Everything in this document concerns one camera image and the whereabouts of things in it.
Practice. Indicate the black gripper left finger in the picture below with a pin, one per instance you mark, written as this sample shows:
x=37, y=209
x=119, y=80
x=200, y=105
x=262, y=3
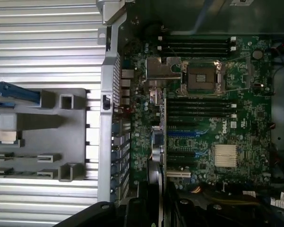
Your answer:
x=104, y=215

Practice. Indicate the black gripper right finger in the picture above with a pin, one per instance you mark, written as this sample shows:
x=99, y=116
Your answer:
x=203, y=215

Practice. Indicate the white expansion slot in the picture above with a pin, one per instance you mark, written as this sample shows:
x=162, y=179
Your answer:
x=178, y=174

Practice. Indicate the black expansion slot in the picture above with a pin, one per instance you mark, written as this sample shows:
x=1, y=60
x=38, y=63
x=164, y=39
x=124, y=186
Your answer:
x=180, y=163
x=181, y=154

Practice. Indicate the blue expansion slot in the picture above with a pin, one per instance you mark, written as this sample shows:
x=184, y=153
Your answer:
x=182, y=134

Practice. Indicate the black ram slot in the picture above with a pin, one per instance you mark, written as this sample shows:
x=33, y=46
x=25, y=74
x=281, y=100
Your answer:
x=201, y=111
x=201, y=101
x=196, y=43
x=196, y=48
x=196, y=53
x=201, y=116
x=201, y=106
x=196, y=38

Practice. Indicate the silver finned chipset heatsink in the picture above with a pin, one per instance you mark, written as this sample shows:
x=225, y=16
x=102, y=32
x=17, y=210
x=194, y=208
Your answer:
x=226, y=155

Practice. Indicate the grey metal pc case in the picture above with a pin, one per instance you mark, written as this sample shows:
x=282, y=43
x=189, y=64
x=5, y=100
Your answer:
x=107, y=132

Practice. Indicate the green dell motherboard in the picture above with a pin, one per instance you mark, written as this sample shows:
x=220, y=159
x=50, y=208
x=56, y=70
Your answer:
x=248, y=132

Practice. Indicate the grey plastic parts rack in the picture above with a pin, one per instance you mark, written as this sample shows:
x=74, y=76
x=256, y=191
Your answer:
x=45, y=132

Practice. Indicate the silver square cpu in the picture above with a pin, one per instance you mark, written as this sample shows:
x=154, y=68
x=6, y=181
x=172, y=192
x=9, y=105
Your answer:
x=7, y=137

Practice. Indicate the blue plastic part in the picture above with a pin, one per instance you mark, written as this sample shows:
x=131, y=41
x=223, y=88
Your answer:
x=16, y=91

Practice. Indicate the silver socket cover plate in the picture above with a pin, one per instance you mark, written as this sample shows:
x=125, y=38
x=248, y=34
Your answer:
x=159, y=68

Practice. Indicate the round coin cell battery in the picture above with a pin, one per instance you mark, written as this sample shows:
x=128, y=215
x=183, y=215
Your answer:
x=257, y=54

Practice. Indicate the cpu socket with metal frame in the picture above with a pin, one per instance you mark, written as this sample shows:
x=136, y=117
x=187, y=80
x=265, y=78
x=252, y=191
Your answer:
x=201, y=78

